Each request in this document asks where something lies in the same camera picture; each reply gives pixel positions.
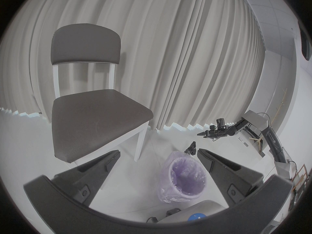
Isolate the white curtain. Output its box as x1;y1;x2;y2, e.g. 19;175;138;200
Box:
0;0;266;132

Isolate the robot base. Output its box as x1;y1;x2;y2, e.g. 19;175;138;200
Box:
146;200;226;224

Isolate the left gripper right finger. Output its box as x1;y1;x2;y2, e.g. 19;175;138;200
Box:
197;148;265;208

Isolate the crumpled black plastic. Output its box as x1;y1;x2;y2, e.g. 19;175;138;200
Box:
184;141;197;156

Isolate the white trash bin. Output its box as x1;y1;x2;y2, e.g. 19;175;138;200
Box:
160;155;207;201

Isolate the wooden stand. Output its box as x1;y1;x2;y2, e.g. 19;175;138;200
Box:
249;135;266;158

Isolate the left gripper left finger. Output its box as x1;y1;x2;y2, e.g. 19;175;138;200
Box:
52;150;121;206

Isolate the dark grey white-framed chair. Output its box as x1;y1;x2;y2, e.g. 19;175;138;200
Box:
50;23;154;164

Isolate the purple plastic bag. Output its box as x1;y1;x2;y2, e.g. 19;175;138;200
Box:
157;151;208;204

